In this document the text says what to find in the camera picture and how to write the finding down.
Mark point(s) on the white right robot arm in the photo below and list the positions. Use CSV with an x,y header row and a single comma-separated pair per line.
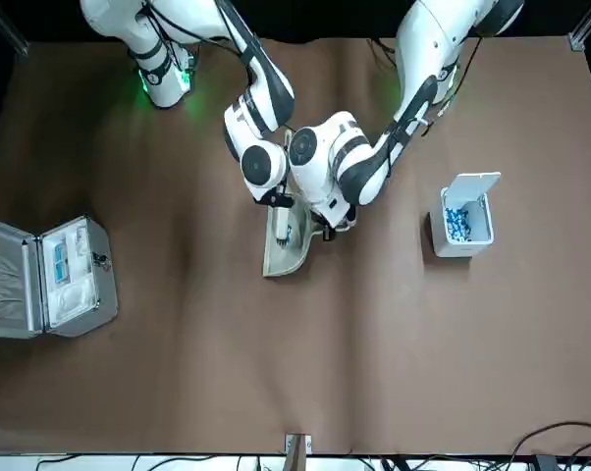
x,y
256,167

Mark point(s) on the aluminium carrying case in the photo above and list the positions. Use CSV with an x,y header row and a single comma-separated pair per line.
x,y
16,279

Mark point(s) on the white flip-lid trash can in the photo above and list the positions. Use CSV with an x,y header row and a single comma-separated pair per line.
x,y
438,230

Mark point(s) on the white brush with black bristles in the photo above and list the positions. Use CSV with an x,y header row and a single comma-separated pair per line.
x,y
282,223

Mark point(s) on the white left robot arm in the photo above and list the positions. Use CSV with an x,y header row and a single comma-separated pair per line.
x,y
423,49

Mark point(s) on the blue blister pack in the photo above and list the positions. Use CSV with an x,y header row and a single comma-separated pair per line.
x,y
60,260

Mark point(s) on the aluminium upright post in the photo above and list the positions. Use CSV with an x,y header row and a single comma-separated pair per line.
x,y
298,451

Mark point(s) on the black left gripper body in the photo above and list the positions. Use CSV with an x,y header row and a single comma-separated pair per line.
x,y
349,216

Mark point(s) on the aluminium frame profile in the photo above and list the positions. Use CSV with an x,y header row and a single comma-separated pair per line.
x,y
587,24
6,29

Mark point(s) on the heap of blue capsule shells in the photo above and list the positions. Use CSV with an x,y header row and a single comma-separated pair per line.
x,y
457,225

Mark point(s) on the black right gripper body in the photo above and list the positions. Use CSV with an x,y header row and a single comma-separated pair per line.
x,y
281,198

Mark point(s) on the pale plastic dustpan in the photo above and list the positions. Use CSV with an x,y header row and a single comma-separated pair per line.
x,y
285,262

